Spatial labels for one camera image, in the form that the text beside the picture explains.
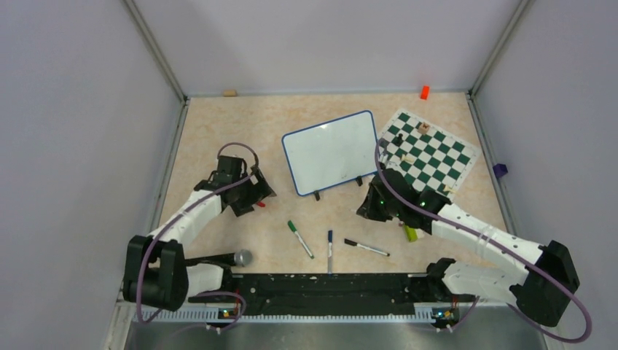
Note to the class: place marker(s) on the light wooden chess piece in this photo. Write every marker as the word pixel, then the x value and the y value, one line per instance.
pixel 408 159

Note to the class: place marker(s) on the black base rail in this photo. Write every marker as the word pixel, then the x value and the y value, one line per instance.
pixel 339 294

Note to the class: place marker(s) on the black microphone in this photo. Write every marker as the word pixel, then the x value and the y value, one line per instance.
pixel 240 258

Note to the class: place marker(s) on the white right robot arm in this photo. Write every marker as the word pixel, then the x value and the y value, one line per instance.
pixel 515 277

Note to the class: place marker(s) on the wooden cork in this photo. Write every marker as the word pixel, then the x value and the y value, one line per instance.
pixel 230 93

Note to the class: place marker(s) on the blue whiteboard marker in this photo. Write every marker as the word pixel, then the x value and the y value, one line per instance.
pixel 330 252

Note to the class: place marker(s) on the green whiteboard marker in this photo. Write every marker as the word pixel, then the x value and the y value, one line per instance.
pixel 300 239

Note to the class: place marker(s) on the black whiteboard marker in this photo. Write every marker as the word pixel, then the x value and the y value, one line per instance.
pixel 368 248

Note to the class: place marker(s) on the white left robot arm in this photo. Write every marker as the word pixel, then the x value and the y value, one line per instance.
pixel 156 272

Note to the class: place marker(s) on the orange block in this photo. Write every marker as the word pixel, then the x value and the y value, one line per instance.
pixel 425 91

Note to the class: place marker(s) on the purple object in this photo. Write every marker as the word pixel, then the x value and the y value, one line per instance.
pixel 500 170

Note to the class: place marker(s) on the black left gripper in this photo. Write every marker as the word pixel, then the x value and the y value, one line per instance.
pixel 262 191

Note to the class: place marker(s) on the green white toy brick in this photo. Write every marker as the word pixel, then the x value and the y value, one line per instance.
pixel 412 234

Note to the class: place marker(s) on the blue framed whiteboard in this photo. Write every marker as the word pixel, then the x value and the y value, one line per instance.
pixel 331 153

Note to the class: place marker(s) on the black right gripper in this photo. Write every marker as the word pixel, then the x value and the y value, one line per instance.
pixel 368 209

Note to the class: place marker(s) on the green white chess mat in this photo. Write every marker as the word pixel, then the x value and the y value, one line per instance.
pixel 443 159

